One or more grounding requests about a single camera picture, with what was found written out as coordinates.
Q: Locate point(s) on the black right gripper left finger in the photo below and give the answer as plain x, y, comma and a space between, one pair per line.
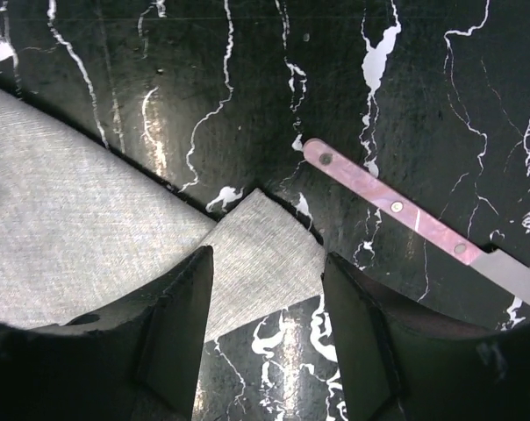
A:
136, 358

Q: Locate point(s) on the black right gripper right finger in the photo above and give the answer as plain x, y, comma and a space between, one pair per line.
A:
400, 360

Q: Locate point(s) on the grey cloth napkin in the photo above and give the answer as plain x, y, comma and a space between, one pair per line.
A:
80, 228

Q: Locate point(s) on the pink handled knife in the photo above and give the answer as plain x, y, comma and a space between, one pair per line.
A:
497, 266

